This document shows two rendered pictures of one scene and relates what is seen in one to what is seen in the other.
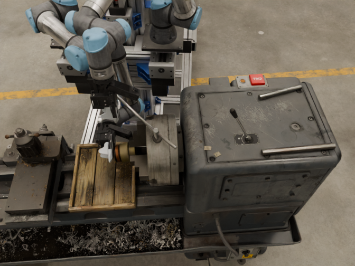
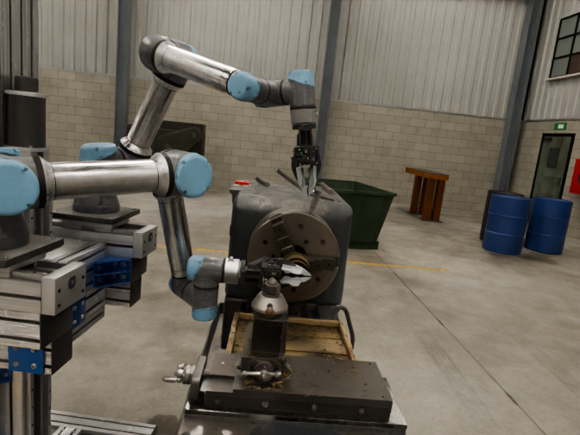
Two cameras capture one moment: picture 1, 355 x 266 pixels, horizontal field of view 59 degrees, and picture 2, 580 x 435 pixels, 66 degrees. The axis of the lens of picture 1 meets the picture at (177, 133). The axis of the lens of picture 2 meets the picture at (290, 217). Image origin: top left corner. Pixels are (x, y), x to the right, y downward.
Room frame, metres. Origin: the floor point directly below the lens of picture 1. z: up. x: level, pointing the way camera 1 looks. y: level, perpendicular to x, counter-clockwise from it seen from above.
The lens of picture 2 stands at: (0.77, 1.60, 1.49)
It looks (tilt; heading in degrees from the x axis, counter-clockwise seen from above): 11 degrees down; 271
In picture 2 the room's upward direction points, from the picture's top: 6 degrees clockwise
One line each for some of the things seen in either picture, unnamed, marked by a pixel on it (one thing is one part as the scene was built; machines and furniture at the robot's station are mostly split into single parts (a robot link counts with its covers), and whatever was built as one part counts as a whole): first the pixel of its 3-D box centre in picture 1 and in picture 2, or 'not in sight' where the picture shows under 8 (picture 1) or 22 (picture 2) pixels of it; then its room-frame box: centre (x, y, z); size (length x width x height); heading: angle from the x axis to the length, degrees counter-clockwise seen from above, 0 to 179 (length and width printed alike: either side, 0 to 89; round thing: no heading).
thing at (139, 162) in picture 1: (143, 168); (320, 262); (0.67, 0.15, 1.08); 0.12 x 0.11 x 0.05; 4
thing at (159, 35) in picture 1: (162, 28); (97, 196); (1.47, 0.08, 1.21); 0.15 x 0.15 x 0.10
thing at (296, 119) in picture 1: (247, 143); (284, 234); (0.82, -0.32, 1.06); 0.59 x 0.48 x 0.39; 94
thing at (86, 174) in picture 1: (104, 174); (290, 343); (0.75, 0.36, 0.89); 0.36 x 0.30 x 0.04; 4
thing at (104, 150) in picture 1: (105, 151); (296, 272); (0.75, 0.32, 1.09); 0.09 x 0.06 x 0.03; 4
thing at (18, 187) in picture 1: (34, 169); (289, 382); (0.74, 0.68, 0.95); 0.43 x 0.17 x 0.05; 4
